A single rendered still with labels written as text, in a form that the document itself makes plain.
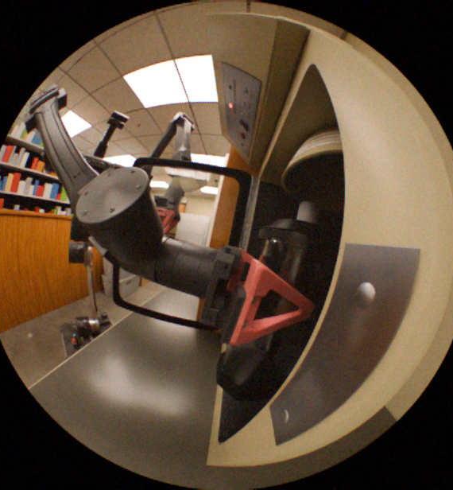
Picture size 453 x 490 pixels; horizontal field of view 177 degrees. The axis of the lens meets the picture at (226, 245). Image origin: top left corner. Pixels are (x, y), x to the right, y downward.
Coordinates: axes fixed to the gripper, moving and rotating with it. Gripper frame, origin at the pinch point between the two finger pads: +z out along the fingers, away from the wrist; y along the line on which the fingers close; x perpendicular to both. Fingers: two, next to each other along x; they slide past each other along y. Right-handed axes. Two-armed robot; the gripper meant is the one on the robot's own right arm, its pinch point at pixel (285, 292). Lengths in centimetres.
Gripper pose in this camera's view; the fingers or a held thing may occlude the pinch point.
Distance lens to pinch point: 18.3
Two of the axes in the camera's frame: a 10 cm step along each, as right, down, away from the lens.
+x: -2.7, 9.6, 0.5
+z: 9.6, 2.7, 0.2
